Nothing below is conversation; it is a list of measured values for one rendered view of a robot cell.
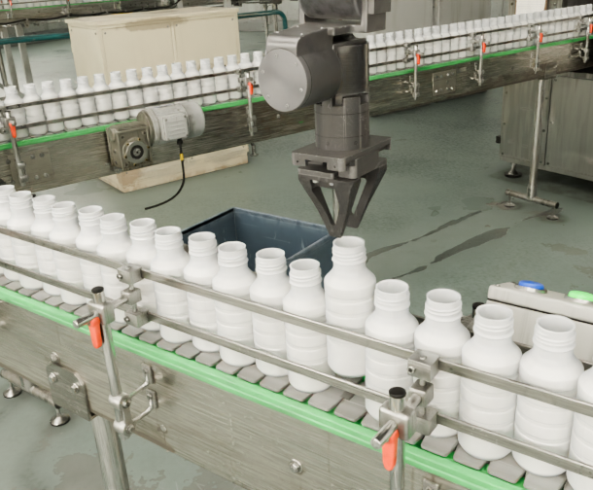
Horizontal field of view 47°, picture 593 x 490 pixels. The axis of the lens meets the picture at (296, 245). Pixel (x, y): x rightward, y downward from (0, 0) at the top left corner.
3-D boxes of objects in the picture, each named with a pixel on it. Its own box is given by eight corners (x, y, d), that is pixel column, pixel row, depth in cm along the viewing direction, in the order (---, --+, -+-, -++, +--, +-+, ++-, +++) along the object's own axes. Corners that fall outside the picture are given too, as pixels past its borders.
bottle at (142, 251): (157, 336, 101) (142, 232, 95) (128, 327, 104) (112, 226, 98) (185, 319, 105) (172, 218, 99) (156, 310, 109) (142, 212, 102)
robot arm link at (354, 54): (379, 29, 69) (332, 28, 72) (341, 36, 64) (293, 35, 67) (379, 98, 71) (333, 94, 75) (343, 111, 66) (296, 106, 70)
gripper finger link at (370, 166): (302, 235, 76) (298, 153, 72) (337, 216, 81) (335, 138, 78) (355, 247, 72) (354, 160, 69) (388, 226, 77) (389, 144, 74)
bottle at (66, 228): (54, 303, 113) (34, 209, 106) (78, 288, 118) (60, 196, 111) (84, 309, 110) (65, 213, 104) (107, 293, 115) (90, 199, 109)
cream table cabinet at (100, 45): (213, 149, 599) (197, 6, 553) (251, 162, 552) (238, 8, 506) (91, 176, 541) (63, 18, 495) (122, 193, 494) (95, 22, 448)
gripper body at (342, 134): (290, 169, 71) (286, 97, 69) (342, 147, 79) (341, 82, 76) (343, 177, 68) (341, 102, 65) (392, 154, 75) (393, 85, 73)
